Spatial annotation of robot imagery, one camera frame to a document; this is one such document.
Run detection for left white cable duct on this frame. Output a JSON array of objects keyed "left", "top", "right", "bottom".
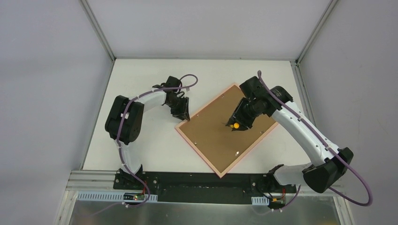
[{"left": 77, "top": 191, "right": 158, "bottom": 203}]

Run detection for white cable duct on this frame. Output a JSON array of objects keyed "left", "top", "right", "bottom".
[
  {"left": 251, "top": 196, "right": 270, "bottom": 206},
  {"left": 77, "top": 191, "right": 158, "bottom": 203}
]

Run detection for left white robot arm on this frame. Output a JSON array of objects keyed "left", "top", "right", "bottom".
[{"left": 105, "top": 76, "right": 191, "bottom": 190}]

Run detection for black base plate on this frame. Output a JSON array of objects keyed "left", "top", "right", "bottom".
[{"left": 113, "top": 169, "right": 297, "bottom": 205}]

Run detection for pink wooden photo frame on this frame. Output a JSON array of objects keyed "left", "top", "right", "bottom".
[{"left": 176, "top": 83, "right": 278, "bottom": 178}]

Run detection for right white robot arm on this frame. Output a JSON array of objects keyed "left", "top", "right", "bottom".
[{"left": 227, "top": 76, "right": 353, "bottom": 193}]

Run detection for aluminium front rail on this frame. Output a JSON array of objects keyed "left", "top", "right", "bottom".
[{"left": 66, "top": 170, "right": 346, "bottom": 196}]

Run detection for right white cable duct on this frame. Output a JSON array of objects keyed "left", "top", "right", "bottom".
[{"left": 251, "top": 196, "right": 270, "bottom": 206}]

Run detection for black yellow screwdriver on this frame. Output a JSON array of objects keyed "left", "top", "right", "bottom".
[{"left": 224, "top": 122, "right": 240, "bottom": 129}]

